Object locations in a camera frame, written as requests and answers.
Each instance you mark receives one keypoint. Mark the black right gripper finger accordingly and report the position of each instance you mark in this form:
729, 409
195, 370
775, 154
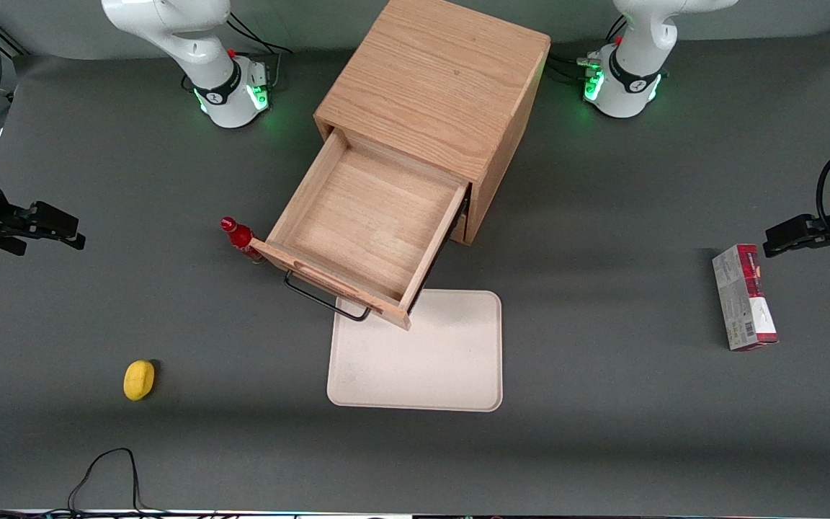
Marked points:
58, 238
51, 218

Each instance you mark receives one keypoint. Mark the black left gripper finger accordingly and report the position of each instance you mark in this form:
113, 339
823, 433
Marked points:
804, 227
808, 243

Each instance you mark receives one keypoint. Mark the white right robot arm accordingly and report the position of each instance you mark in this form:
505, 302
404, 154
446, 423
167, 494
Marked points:
192, 43

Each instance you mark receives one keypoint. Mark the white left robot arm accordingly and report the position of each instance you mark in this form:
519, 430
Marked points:
631, 79

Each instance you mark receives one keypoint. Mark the wooden drawer cabinet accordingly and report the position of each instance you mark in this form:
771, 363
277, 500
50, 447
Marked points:
436, 79

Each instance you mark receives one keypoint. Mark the grey and red carton box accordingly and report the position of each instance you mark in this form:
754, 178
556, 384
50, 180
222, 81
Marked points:
743, 299

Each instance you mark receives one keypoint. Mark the yellow lemon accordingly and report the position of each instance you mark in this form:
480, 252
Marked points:
139, 380

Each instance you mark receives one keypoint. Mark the red cola bottle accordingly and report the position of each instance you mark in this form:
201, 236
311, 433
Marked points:
236, 232

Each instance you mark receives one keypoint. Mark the beige plastic tray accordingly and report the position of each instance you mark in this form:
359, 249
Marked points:
444, 360

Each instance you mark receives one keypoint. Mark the grey metal frame bar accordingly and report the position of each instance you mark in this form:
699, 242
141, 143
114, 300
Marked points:
11, 42

